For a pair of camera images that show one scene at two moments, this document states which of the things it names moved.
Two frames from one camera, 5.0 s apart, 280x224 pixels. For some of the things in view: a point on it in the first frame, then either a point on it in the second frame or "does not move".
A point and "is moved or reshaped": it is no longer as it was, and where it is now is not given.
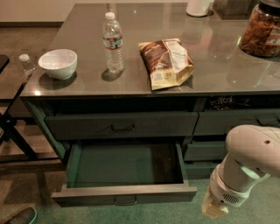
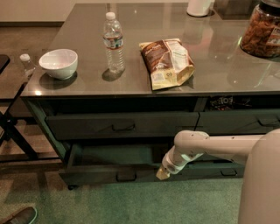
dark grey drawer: (122, 125) does not move
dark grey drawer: (220, 122) does not move
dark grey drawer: (114, 173) is moved or reshaped
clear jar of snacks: (262, 35) does not move
